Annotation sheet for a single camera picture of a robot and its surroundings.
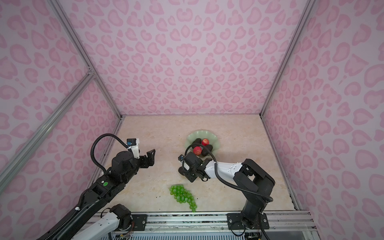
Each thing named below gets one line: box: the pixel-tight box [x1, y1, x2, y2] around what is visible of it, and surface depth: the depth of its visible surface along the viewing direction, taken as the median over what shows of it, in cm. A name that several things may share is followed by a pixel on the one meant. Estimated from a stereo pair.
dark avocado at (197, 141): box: [192, 138, 202, 144], surface depth 103 cm
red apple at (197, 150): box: [193, 146, 203, 156], surface depth 97 cm
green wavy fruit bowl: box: [185, 129, 219, 157], surface depth 104 cm
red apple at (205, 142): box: [201, 138, 210, 146], surface depth 102 cm
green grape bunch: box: [169, 184, 198, 213], surface depth 80 cm
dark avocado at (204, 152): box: [201, 144, 213, 157], surface depth 97 cm
